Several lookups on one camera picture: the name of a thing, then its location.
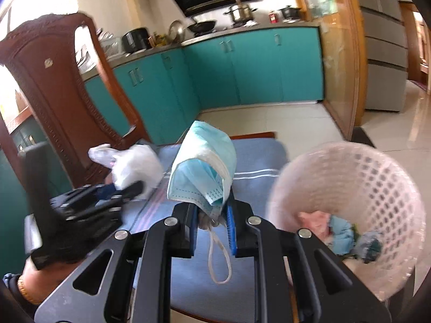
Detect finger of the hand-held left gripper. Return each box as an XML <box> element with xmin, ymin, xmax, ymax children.
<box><xmin>50</xmin><ymin>181</ymin><xmax>145</xmax><ymax>224</ymax></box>

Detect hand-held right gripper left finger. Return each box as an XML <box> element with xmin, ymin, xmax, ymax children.
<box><xmin>34</xmin><ymin>203</ymin><xmax>199</xmax><ymax>323</ymax></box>

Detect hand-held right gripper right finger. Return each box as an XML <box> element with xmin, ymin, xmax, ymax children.
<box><xmin>226</xmin><ymin>200</ymin><xmax>393</xmax><ymax>323</ymax></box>

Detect white plastic bag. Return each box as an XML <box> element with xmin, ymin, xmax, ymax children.
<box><xmin>88</xmin><ymin>143</ymin><xmax>164</xmax><ymax>201</ymax></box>

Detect blue face mask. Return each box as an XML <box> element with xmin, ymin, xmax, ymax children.
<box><xmin>166</xmin><ymin>120</ymin><xmax>236</xmax><ymax>285</ymax></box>

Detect pink plastic bag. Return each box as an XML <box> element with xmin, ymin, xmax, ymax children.
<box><xmin>298</xmin><ymin>210</ymin><xmax>334</xmax><ymax>243</ymax></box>

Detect person's left forearm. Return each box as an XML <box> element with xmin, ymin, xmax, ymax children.
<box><xmin>3</xmin><ymin>254</ymin><xmax>79</xmax><ymax>315</ymax></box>

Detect blue striped seat cushion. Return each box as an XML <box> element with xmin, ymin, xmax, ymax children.
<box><xmin>121</xmin><ymin>138</ymin><xmax>290</xmax><ymax>317</ymax></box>

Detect carved wooden chair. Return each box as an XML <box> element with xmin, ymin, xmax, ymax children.
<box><xmin>0</xmin><ymin>12</ymin><xmax>304</xmax><ymax>323</ymax></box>

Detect light blue crumpled wrapper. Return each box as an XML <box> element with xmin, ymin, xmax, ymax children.
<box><xmin>328</xmin><ymin>215</ymin><xmax>356</xmax><ymax>255</ymax></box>

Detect teal plastic wrapper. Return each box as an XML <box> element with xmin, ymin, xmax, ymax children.
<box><xmin>355</xmin><ymin>230</ymin><xmax>383</xmax><ymax>263</ymax></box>

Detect white dish rack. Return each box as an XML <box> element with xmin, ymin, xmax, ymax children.
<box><xmin>97</xmin><ymin>29</ymin><xmax>123</xmax><ymax>58</ymax></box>

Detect teal kitchen base cabinets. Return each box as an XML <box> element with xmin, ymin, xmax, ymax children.
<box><xmin>0</xmin><ymin>25</ymin><xmax>325</xmax><ymax>196</ymax></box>

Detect black rice cooker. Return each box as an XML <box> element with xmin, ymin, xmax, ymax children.
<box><xmin>121</xmin><ymin>28</ymin><xmax>152</xmax><ymax>54</ymax></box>

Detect steel pot lid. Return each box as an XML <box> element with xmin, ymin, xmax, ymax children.
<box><xmin>168</xmin><ymin>20</ymin><xmax>187</xmax><ymax>43</ymax></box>

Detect wood-framed glass partition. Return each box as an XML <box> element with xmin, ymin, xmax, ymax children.
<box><xmin>296</xmin><ymin>0</ymin><xmax>366</xmax><ymax>139</ymax></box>

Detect black wok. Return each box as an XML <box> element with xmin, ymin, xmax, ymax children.
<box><xmin>187</xmin><ymin>19</ymin><xmax>218</xmax><ymax>35</ymax></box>

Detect steel stock pot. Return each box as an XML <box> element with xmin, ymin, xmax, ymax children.
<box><xmin>225</xmin><ymin>0</ymin><xmax>258</xmax><ymax>26</ymax></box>

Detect black casserole pot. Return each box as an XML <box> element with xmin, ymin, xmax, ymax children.
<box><xmin>279</xmin><ymin>5</ymin><xmax>302</xmax><ymax>20</ymax></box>

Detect grey refrigerator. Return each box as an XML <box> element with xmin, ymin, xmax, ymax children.
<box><xmin>348</xmin><ymin>0</ymin><xmax>409</xmax><ymax>112</ymax></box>

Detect gold bead bracelet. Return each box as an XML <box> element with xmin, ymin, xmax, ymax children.
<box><xmin>17</xmin><ymin>274</ymin><xmax>39</xmax><ymax>307</ymax></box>

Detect wooden doorway frame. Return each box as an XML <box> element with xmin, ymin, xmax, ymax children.
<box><xmin>399</xmin><ymin>2</ymin><xmax>431</xmax><ymax>91</ymax></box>

